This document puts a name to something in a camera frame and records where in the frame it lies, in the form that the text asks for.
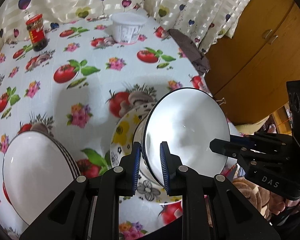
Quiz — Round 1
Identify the brown dotted cloth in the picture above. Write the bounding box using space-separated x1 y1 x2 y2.
168 29 211 76

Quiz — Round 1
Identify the white ribbed bowl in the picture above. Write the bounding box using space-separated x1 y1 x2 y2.
134 88 230 186

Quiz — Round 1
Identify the fruit print tablecloth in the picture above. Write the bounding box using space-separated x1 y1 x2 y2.
0 18 206 239

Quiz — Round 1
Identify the yellow floral bowl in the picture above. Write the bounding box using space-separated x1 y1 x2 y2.
110 101 191 204

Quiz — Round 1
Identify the black binder clip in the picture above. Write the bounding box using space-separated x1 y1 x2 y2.
215 98 226 105

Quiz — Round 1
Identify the white plastic yogurt tub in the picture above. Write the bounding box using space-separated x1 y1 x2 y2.
110 12 148 45

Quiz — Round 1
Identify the wooden cabinet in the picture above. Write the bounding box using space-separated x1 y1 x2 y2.
206 0 300 125

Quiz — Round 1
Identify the heart print curtain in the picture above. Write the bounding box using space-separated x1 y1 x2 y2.
0 0 250 52

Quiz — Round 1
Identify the white plate black rim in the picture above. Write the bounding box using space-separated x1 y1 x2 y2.
52 139 81 179
3 131 74 225

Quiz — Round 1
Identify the chili sauce jar red lid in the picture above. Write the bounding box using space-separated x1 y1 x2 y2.
25 14 48 51

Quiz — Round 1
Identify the person right hand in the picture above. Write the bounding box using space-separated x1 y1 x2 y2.
269 192 300 215

